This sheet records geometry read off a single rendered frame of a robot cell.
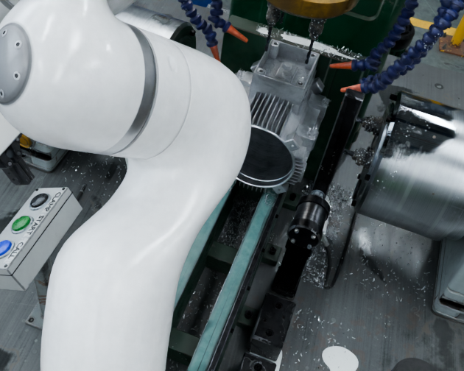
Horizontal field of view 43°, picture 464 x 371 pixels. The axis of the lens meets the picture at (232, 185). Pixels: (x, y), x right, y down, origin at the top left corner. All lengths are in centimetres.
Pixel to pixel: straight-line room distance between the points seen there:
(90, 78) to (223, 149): 14
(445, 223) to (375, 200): 13
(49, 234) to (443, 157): 66
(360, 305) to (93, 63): 94
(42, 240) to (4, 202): 41
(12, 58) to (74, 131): 6
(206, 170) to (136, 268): 10
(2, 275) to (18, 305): 28
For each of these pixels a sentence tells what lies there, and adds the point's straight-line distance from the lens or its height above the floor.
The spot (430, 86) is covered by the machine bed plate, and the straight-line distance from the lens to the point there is 182.
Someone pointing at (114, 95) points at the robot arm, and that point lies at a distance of 40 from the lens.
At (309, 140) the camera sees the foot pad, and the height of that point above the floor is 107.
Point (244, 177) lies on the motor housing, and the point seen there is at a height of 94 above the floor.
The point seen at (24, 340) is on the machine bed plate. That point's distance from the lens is 115.
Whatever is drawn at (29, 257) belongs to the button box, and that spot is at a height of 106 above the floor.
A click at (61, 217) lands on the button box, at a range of 96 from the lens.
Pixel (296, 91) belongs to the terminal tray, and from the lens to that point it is 110.
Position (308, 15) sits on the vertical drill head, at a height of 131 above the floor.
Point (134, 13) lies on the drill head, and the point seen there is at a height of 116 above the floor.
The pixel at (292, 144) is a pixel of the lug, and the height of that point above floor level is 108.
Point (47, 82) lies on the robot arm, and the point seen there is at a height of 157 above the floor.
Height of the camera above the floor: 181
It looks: 48 degrees down
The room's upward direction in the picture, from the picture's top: 11 degrees clockwise
